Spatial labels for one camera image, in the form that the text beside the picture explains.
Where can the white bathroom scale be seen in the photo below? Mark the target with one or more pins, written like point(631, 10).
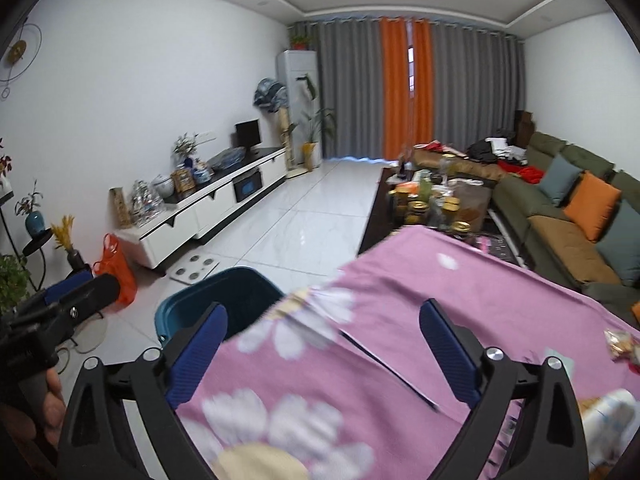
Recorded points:
point(193, 268)

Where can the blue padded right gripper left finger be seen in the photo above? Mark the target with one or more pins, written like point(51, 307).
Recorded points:
point(97, 441)

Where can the crushed white blue-dotted cup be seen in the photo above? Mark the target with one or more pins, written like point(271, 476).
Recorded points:
point(609, 424)

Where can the grey-blue cushion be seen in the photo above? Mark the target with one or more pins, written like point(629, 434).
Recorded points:
point(559, 179)
point(620, 247)

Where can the white standing air conditioner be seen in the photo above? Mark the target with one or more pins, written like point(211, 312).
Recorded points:
point(298, 71)

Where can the small black monitor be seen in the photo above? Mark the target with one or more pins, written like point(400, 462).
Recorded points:
point(247, 134)

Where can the grey curtains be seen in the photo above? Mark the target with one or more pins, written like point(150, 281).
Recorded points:
point(479, 82)

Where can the orange curtain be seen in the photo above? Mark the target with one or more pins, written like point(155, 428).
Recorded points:
point(408, 85)

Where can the round gold wall clock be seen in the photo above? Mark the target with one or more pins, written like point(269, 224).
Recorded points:
point(19, 56)

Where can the grey-blue cushion near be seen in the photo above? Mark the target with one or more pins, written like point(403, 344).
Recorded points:
point(620, 247)

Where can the green sectional sofa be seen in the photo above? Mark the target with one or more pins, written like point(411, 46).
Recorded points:
point(555, 247)

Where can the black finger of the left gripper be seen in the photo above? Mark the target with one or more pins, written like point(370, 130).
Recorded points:
point(31, 332)

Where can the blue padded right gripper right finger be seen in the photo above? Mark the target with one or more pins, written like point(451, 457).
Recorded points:
point(548, 441)

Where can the yellow dried wheat vase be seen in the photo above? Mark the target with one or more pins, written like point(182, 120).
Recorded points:
point(62, 233)

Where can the orange plastic bag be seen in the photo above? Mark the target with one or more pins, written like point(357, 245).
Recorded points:
point(114, 262)

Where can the tall green potted plant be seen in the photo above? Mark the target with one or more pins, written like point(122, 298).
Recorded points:
point(312, 122)

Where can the pink floral tablecloth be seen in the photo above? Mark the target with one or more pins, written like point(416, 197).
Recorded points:
point(337, 381)

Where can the pile of clothes on sofa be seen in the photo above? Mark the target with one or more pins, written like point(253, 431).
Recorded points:
point(488, 159)

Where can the person's left hand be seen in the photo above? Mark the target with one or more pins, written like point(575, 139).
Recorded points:
point(22, 429)

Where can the clear cracker packet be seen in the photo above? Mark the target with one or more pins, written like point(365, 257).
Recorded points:
point(622, 346)

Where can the grey-blue cushion far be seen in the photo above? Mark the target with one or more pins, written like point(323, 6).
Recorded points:
point(559, 179)

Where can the orange cushion near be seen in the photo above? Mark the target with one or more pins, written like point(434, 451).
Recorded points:
point(592, 205)

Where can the blue vase with flowers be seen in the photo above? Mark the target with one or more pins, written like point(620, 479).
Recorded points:
point(29, 208)

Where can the white black TV cabinet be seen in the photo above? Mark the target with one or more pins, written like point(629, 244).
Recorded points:
point(201, 214)

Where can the teal plastic trash bin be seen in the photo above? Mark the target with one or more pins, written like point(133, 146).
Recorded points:
point(245, 294)

